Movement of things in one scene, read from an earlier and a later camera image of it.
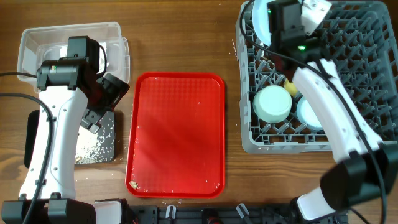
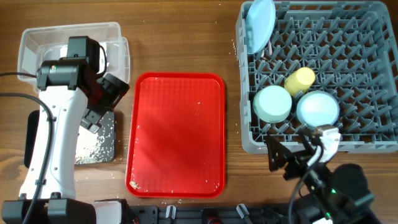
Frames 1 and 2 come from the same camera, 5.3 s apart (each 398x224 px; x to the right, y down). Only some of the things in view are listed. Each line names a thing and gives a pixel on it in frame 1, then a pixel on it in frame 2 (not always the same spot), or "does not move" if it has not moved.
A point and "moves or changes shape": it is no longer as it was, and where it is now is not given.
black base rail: (282, 214) does not move
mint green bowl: (272, 104) does not move
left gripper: (117, 88) does not move
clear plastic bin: (37, 45) does not move
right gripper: (304, 37) -> (277, 151)
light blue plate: (260, 20) moves or changes shape
